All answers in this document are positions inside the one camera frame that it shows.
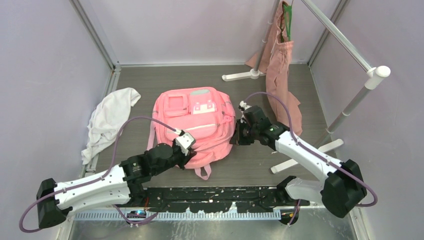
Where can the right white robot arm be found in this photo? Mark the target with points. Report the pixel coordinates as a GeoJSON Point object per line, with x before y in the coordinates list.
{"type": "Point", "coordinates": [339, 185]}

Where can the white cloth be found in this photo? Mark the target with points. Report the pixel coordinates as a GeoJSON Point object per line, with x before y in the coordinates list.
{"type": "Point", "coordinates": [107, 119]}

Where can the pink student backpack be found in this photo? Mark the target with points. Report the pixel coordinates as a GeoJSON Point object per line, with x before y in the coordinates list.
{"type": "Point", "coordinates": [204, 112]}

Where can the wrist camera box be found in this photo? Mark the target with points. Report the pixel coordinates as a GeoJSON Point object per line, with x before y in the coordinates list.
{"type": "Point", "coordinates": [243, 106]}
{"type": "Point", "coordinates": [185, 141]}

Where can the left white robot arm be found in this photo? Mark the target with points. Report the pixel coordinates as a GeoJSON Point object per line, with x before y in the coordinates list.
{"type": "Point", "coordinates": [123, 185]}

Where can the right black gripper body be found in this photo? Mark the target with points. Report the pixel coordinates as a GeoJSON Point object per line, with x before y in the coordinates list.
{"type": "Point", "coordinates": [251, 134]}

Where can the white perforated cable rail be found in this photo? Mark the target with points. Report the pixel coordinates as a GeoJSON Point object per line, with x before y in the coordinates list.
{"type": "Point", "coordinates": [232, 215]}

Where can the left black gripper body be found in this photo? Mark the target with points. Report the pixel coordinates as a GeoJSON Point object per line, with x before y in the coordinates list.
{"type": "Point", "coordinates": [177, 157]}

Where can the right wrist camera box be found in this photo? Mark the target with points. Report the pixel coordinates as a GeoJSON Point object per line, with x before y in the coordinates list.
{"type": "Point", "coordinates": [243, 106]}

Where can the green clothes hanger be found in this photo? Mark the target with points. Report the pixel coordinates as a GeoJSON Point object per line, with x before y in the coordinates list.
{"type": "Point", "coordinates": [286, 22]}

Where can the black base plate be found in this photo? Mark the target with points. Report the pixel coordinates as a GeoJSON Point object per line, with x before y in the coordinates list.
{"type": "Point", "coordinates": [246, 199]}

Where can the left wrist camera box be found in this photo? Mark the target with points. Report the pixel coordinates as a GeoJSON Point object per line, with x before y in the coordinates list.
{"type": "Point", "coordinates": [185, 141]}

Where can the pink hanging garment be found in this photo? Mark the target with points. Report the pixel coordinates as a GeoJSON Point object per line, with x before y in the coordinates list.
{"type": "Point", "coordinates": [275, 63]}

